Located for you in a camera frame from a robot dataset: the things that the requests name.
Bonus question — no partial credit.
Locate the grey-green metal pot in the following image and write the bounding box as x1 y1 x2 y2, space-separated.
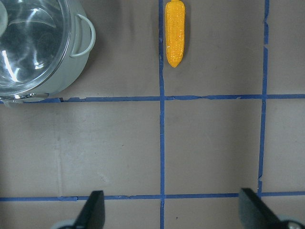
0 0 96 106

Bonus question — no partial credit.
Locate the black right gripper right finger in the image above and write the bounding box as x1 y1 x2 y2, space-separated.
239 187 305 229

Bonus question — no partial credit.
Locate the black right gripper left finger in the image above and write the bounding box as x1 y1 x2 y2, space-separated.
72 190 105 229

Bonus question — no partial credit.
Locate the yellow plastic corn cob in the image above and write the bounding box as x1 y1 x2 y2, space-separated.
164 0 185 68

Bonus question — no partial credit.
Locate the glass pot lid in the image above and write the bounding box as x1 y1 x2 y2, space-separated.
0 0 71 94

